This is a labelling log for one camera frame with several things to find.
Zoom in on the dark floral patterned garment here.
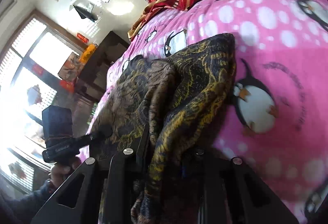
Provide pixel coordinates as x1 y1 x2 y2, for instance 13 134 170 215
90 33 236 223

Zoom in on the left forearm dark sleeve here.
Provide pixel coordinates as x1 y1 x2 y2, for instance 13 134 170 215
1 179 57 223

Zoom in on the left hand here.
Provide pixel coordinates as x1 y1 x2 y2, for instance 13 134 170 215
49 157 81 188

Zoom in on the dark wooden cabinet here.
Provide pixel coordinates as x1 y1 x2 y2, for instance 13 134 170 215
73 31 131 130

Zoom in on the window with blinds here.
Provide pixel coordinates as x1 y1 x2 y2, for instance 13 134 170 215
1 11 89 194

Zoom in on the pink penguin blanket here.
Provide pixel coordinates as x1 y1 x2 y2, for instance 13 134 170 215
79 0 328 224

